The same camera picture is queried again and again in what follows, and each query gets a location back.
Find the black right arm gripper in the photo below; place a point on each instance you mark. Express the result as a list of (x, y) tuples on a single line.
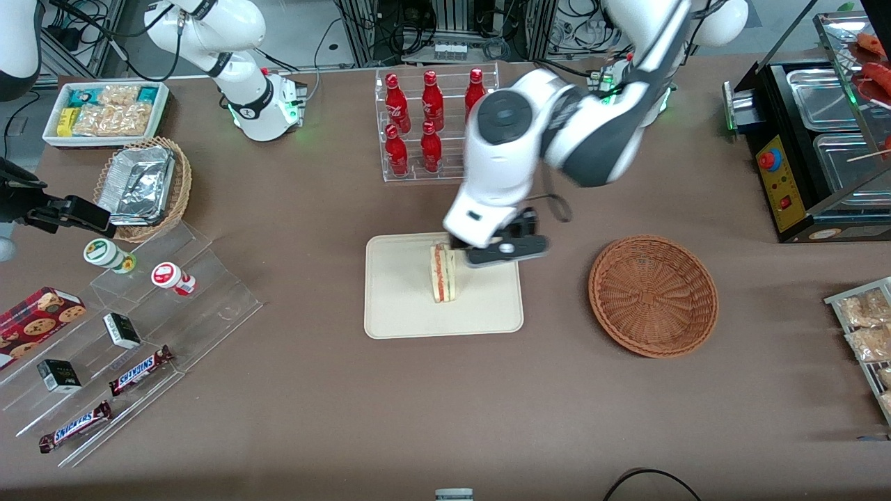
[(19, 202)]

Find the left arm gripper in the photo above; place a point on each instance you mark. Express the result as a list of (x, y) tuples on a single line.
[(523, 222)]

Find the triangle sandwich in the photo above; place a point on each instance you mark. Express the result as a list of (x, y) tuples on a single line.
[(443, 278)]

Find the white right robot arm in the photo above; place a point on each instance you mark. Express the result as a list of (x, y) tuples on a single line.
[(243, 83)]

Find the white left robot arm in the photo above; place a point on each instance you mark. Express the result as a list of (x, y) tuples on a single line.
[(592, 132)]

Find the aluminium foil tray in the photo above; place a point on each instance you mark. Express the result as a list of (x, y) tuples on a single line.
[(136, 184)]

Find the beige plastic tray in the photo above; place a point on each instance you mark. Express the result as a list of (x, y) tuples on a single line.
[(404, 292)]

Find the oval tan wicker basket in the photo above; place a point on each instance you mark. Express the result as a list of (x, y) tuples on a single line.
[(182, 188)]

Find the round brown wicker basket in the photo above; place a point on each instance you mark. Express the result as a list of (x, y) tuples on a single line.
[(651, 296)]

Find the tray of packaged crackers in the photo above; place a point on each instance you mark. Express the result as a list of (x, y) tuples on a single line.
[(832, 300)]

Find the green lid yogurt cup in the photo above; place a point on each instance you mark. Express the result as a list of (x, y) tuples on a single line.
[(103, 252)]

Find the white snack bin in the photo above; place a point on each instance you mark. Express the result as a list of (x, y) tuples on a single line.
[(49, 136)]

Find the yellow snack packet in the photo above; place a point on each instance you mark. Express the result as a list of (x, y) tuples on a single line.
[(66, 122)]

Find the clear cracker bag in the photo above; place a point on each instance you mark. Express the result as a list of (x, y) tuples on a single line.
[(118, 94), (132, 120), (94, 120)]

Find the clear acrylic bottle rack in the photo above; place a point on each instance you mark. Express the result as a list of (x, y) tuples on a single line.
[(418, 174)]

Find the red lid yogurt cup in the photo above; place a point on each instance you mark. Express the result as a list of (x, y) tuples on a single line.
[(167, 275)]

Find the red cola bottle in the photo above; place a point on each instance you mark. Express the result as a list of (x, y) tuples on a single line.
[(397, 101), (396, 154), (431, 149), (475, 87), (432, 101)]

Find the teal snack packet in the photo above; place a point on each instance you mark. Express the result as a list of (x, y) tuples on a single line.
[(147, 94), (82, 97)]

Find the red cookie box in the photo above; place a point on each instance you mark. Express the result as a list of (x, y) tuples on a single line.
[(35, 323)]

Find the small black box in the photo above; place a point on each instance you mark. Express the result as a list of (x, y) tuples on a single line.
[(122, 330), (59, 376)]

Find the clear acrylic stepped shelf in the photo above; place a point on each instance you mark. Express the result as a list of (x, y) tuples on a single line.
[(202, 306)]

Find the Snickers chocolate bar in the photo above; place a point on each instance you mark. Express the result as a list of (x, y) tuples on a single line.
[(139, 370), (75, 426)]

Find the white power strip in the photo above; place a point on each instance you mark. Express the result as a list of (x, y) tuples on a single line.
[(451, 51)]

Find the small grey device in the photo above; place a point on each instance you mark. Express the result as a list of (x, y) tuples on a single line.
[(454, 495)]

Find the black food warmer appliance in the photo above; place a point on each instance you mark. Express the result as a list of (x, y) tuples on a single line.
[(783, 188)]

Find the stainless steel pan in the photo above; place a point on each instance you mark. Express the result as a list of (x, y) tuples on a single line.
[(821, 97), (846, 167)]

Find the clear pastry bag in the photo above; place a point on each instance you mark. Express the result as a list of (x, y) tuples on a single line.
[(885, 377), (863, 309), (886, 403), (870, 343)]

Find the wooden skewer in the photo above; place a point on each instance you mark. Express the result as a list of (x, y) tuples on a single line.
[(866, 156)]

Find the glass appliance lid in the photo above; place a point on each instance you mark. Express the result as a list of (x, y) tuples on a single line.
[(835, 42)]

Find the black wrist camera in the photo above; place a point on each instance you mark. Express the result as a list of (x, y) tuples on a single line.
[(522, 223)]

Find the aluminium frame rack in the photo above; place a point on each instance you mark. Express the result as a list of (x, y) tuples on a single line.
[(362, 35)]

